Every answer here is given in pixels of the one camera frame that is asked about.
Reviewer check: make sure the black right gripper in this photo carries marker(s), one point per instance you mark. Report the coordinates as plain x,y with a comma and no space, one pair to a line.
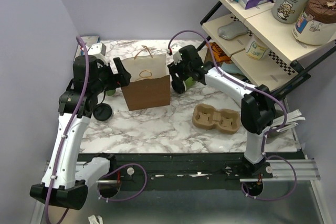
173,68

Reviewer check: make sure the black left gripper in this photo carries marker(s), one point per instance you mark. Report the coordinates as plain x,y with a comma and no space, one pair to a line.
121,79

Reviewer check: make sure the green paper cup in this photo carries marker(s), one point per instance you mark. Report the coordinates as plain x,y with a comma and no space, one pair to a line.
188,82
110,92

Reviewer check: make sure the black plastic cup lid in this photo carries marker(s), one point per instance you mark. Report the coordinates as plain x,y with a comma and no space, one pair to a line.
103,112
178,86

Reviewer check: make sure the brown paper bag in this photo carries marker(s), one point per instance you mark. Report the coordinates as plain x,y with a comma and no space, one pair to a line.
150,81

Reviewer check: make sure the brown cardboard cup carrier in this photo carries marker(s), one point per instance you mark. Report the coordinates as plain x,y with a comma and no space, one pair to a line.
207,117

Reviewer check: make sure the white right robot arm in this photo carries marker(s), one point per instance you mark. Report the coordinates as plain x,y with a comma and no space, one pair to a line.
257,110

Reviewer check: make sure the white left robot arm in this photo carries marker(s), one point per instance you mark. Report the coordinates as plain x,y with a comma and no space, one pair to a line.
62,185

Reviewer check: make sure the orange brown snack bag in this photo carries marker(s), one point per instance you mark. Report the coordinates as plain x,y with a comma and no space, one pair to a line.
220,56

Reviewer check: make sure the blue razor package box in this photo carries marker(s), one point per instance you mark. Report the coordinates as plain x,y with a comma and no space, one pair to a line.
89,41

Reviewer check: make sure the grey stone-shaped pouch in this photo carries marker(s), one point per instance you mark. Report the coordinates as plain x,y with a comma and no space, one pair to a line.
232,30

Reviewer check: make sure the white printed mug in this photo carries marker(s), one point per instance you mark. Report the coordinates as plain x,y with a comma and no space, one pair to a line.
256,49

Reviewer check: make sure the beige black folding shelf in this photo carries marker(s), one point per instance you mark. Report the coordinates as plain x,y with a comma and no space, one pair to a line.
281,70

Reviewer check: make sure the white plastic scrap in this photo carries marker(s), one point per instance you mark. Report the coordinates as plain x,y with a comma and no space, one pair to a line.
95,219

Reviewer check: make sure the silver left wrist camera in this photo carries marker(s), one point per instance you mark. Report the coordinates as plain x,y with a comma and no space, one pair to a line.
99,51

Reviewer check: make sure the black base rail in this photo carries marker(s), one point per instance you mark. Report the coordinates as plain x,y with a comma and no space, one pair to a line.
183,171

